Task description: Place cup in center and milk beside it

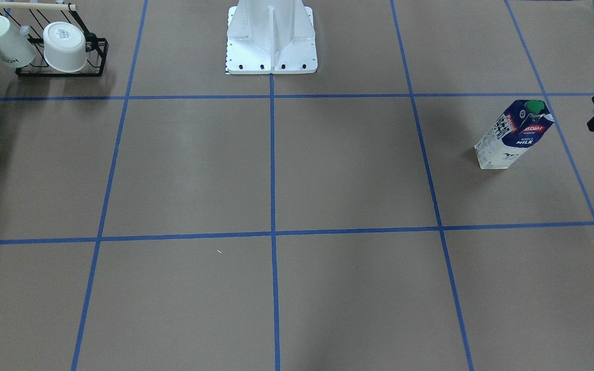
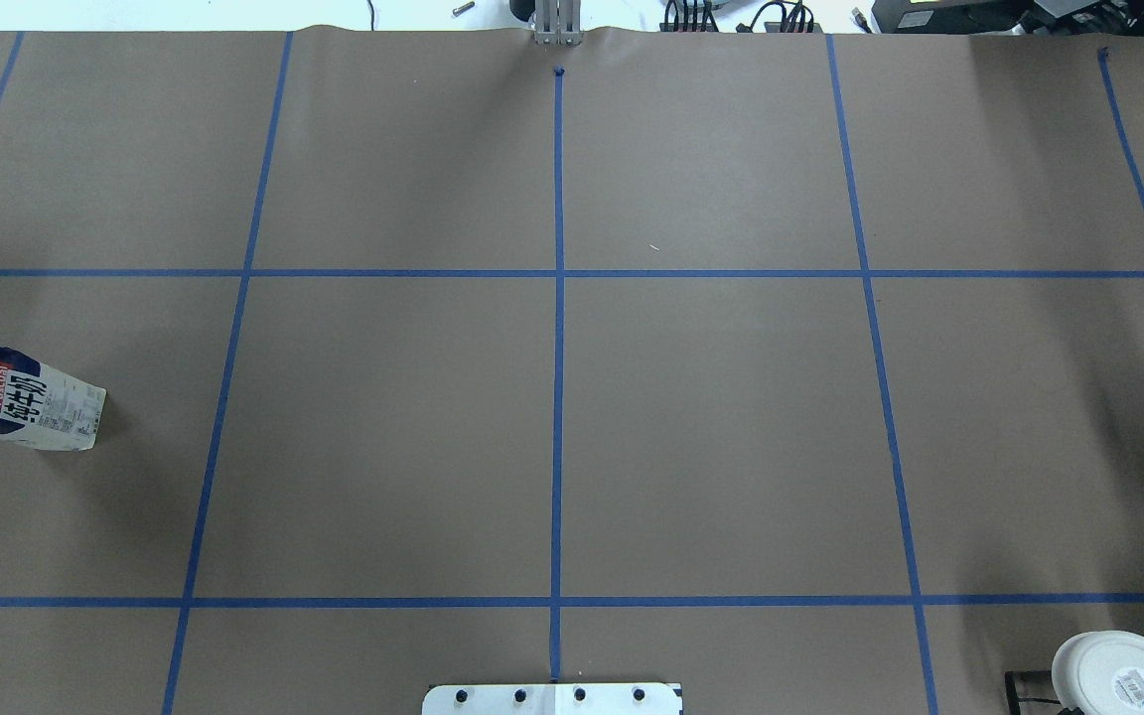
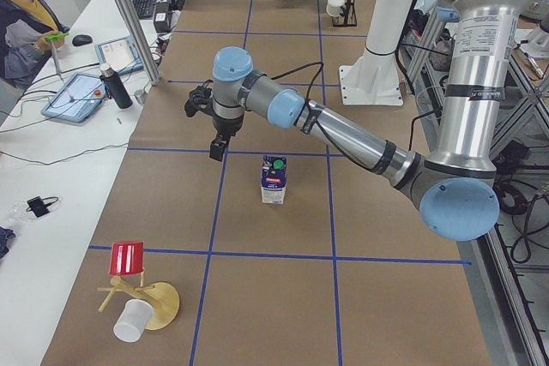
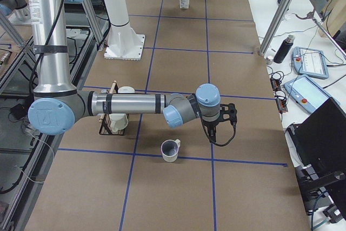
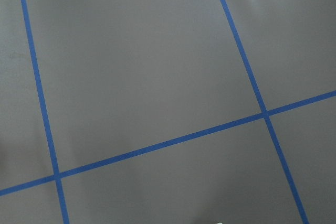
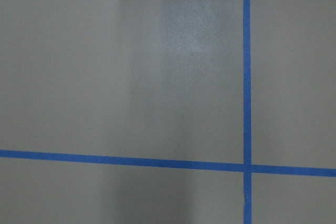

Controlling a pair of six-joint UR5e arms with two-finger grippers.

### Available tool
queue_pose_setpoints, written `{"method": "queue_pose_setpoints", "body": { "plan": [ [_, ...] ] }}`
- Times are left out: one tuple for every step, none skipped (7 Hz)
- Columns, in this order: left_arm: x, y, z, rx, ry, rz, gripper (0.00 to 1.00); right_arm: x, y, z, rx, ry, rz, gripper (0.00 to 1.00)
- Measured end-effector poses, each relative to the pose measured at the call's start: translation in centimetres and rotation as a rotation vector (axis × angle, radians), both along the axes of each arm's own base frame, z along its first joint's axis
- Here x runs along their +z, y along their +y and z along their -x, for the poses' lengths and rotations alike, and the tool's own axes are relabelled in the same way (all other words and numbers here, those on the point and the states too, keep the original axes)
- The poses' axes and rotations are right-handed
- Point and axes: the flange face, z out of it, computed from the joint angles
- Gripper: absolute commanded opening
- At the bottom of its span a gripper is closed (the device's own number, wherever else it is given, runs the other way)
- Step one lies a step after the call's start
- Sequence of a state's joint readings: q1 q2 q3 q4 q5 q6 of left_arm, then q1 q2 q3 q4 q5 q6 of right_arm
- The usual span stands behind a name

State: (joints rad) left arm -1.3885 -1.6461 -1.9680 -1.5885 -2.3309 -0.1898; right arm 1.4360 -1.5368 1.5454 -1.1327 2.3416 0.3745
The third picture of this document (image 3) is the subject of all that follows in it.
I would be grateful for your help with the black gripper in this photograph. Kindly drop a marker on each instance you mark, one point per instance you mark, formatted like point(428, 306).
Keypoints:
point(226, 127)

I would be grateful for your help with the blue white milk carton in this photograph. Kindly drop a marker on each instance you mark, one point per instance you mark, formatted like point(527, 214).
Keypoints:
point(274, 179)

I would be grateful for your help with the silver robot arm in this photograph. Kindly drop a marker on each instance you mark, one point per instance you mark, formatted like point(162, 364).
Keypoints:
point(452, 186)

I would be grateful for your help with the red plastic cup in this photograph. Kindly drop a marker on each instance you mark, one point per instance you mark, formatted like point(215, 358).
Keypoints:
point(126, 258)

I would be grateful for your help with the wooden cup stand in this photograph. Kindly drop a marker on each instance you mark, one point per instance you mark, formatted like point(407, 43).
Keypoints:
point(161, 296)

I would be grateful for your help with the white plastic cup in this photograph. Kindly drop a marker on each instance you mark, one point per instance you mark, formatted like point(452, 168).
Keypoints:
point(133, 320)

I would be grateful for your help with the small metal cap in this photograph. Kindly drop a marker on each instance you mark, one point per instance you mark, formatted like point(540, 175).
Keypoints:
point(140, 96)

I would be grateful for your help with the black water bottle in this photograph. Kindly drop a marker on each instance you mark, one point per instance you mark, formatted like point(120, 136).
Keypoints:
point(114, 86)

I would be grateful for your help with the far blue teach pendant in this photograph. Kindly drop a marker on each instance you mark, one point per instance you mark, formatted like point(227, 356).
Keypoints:
point(121, 54)

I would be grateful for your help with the blue teach pendant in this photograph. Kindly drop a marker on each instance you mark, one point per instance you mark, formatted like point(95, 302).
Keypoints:
point(78, 99)
point(121, 54)

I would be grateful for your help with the near blue teach pendant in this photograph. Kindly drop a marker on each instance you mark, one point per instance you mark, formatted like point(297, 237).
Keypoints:
point(78, 99)

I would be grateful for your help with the black computer mouse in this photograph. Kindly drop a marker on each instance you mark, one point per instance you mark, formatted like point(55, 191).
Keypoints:
point(81, 40)

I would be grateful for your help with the small black adapter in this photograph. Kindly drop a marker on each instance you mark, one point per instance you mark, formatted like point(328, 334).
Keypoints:
point(40, 206)

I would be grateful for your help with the seated person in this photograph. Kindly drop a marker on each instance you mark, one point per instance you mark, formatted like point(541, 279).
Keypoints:
point(25, 25)

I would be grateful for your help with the black wire cup rack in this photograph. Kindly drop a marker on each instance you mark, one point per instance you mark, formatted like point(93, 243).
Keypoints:
point(348, 16)

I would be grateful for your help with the aluminium frame post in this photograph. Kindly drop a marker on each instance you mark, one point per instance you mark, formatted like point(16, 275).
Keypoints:
point(130, 18)

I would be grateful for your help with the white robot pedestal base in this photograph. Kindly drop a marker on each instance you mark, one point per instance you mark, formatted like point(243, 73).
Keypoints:
point(373, 79)

